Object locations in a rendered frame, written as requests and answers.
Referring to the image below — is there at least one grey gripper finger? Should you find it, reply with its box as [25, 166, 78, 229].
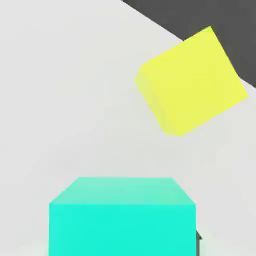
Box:
[195, 229, 204, 256]

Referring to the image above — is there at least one small turquoise cube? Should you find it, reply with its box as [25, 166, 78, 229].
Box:
[48, 176, 197, 256]

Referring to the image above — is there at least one small yellow cube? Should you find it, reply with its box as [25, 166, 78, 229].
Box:
[134, 25, 249, 137]

